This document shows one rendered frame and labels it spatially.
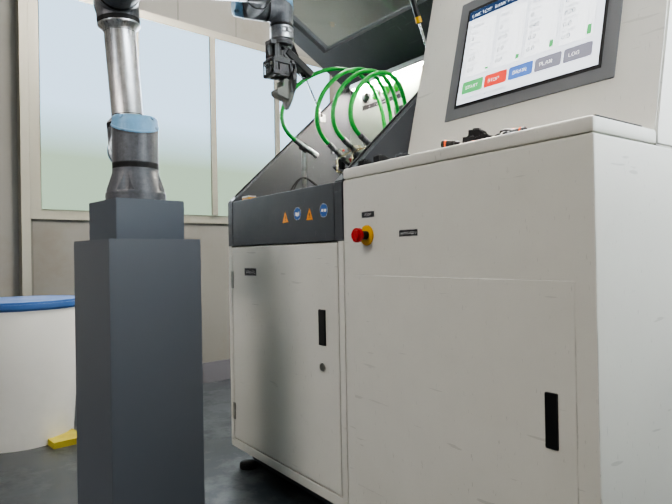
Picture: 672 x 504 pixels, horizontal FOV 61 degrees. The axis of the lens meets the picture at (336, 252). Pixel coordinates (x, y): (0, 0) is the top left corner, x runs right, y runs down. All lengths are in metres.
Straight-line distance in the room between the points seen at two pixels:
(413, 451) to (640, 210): 0.70
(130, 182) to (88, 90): 1.85
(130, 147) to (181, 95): 2.04
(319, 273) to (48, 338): 1.35
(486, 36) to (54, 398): 2.11
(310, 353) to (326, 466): 0.31
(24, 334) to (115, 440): 1.16
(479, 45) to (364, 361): 0.88
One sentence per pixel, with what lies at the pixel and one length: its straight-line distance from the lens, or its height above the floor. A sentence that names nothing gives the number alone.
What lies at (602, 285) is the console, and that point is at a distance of 1.06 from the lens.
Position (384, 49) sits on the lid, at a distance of 2.23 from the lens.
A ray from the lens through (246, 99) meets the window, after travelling 3.81.
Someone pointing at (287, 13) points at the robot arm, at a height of 1.51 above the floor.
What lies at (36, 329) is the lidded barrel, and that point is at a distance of 2.58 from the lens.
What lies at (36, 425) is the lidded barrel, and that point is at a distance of 2.67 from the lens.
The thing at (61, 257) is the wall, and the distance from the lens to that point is 3.21.
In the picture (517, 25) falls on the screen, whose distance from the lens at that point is 1.59.
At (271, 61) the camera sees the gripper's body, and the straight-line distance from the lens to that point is 1.87.
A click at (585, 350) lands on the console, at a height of 0.58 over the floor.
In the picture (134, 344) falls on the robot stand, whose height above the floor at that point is 0.55.
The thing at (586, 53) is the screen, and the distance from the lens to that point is 1.42.
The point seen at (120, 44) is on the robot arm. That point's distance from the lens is 1.78.
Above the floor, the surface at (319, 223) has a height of 0.84.
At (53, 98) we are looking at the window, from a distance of 3.28.
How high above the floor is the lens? 0.75
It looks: level
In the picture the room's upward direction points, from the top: 1 degrees counter-clockwise
